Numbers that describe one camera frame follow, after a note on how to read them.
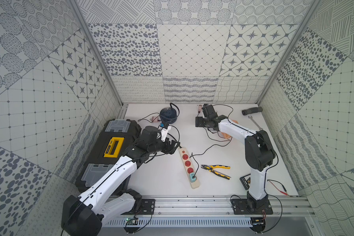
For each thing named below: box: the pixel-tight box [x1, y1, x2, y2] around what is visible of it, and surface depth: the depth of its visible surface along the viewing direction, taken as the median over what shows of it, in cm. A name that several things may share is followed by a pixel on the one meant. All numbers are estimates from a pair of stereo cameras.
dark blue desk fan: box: [159, 106, 178, 125], surface depth 109 cm
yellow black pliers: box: [201, 164, 232, 180], surface depth 87 cm
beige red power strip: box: [178, 146, 200, 190], surface depth 88 cm
